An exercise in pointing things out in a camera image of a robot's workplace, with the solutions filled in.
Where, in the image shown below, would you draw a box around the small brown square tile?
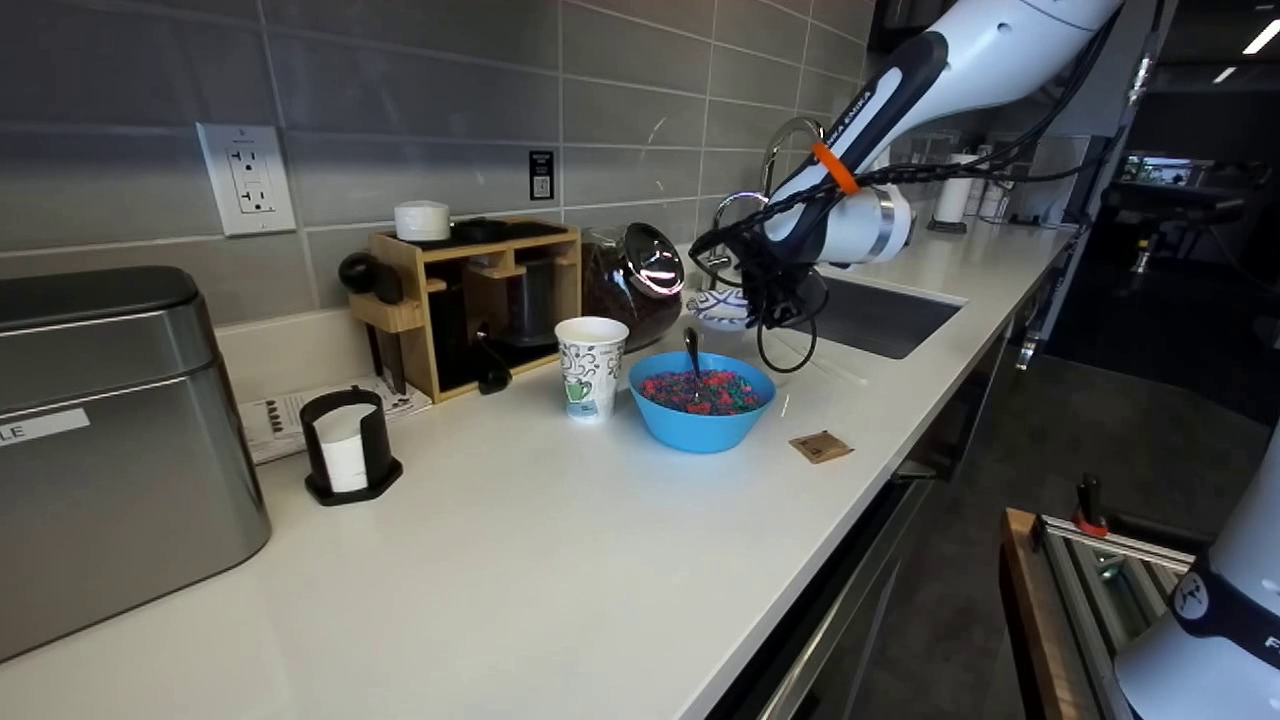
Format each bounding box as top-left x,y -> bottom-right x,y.
788,429 -> 858,469

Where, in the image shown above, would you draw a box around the wooden organiser rack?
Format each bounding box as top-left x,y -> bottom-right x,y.
345,216 -> 587,408

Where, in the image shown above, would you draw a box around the black napkin holder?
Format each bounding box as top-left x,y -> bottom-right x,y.
295,384 -> 407,509

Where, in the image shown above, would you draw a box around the silver toaster oven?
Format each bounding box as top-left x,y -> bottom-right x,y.
0,259 -> 276,668

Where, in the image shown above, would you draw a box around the colourful candies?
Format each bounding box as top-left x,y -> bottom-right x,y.
634,367 -> 768,422

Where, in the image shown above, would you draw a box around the orange strap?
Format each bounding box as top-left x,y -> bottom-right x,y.
809,135 -> 864,199

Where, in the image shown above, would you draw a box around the white paper towel roll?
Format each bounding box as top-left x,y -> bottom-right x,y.
930,167 -> 982,231

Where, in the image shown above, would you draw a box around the black wall switch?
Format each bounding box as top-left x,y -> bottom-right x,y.
525,149 -> 560,205

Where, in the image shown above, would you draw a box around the orange clamp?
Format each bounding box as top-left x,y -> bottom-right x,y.
1070,475 -> 1114,543

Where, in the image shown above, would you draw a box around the patterned paper cup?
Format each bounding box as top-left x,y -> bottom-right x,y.
550,313 -> 632,429

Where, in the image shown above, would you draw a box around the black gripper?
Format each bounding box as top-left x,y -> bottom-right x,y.
718,195 -> 830,333

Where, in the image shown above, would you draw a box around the wooden cart with metal rail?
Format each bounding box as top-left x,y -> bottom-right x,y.
996,504 -> 1203,720

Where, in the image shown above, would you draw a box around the dark under-counter cabinet front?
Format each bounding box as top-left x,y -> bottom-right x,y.
702,295 -> 1061,720

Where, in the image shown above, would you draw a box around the black round knob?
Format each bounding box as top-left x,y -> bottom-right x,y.
334,250 -> 412,308

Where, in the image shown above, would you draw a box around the shiny black kettle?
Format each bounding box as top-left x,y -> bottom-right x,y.
580,219 -> 692,358

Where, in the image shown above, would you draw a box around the white wall outlet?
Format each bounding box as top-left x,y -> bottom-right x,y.
190,122 -> 299,242

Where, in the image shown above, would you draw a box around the blue plastic bowl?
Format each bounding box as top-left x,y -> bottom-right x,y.
624,348 -> 780,462

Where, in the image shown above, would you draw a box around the black cable bundle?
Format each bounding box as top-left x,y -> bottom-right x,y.
688,126 -> 1090,381

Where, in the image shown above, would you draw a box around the chrome faucet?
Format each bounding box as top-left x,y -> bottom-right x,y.
709,111 -> 830,246

